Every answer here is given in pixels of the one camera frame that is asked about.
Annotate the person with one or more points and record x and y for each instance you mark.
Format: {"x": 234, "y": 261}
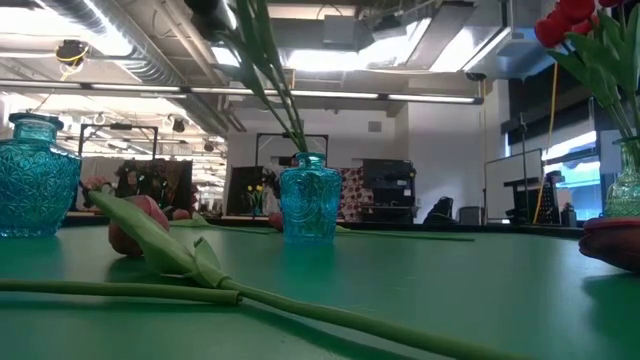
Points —
{"x": 134, "y": 180}
{"x": 294, "y": 161}

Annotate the bright window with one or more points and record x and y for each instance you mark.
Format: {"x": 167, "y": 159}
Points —
{"x": 575, "y": 190}

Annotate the green glass vase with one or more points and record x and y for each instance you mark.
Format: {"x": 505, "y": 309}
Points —
{"x": 625, "y": 190}

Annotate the narrow blue glass vase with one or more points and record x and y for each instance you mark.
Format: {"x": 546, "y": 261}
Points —
{"x": 310, "y": 200}

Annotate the corrugated silver ceiling duct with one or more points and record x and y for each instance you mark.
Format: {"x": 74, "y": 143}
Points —
{"x": 150, "y": 70}

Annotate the long ceiling light bar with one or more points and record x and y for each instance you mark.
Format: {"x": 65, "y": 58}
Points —
{"x": 350, "y": 94}

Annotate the wide blue star-cut glass vase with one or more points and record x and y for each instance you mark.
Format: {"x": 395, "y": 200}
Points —
{"x": 35, "y": 190}

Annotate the rectangular silver ceiling duct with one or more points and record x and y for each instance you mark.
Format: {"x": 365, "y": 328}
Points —
{"x": 500, "y": 50}

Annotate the yellow flowers in vase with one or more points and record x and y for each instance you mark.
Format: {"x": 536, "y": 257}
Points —
{"x": 255, "y": 192}

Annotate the dark purple artificial tulip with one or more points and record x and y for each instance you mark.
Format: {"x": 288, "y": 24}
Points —
{"x": 125, "y": 289}
{"x": 250, "y": 30}

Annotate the white board on stand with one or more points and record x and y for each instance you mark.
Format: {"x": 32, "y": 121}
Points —
{"x": 510, "y": 185}

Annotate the pink artificial tulip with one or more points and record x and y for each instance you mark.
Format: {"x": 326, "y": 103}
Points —
{"x": 150, "y": 245}
{"x": 400, "y": 235}
{"x": 615, "y": 245}

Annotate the pink flower bouquet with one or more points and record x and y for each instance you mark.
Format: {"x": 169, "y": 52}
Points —
{"x": 95, "y": 182}

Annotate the gray ceiling box unit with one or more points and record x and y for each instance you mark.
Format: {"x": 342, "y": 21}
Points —
{"x": 340, "y": 31}

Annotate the black equipment rack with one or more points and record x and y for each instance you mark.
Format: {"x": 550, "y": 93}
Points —
{"x": 550, "y": 200}

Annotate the black overhead frame rig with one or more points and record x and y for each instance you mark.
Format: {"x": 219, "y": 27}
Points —
{"x": 120, "y": 126}
{"x": 320, "y": 134}

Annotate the floral patterned cloth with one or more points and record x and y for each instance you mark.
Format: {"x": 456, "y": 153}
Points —
{"x": 356, "y": 190}

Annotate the gray wall vent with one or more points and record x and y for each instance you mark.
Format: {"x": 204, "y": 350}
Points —
{"x": 374, "y": 126}

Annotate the black upright panel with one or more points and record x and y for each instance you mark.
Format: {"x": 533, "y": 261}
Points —
{"x": 237, "y": 180}

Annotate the black tripod pole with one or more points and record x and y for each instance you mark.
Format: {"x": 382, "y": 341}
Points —
{"x": 524, "y": 165}

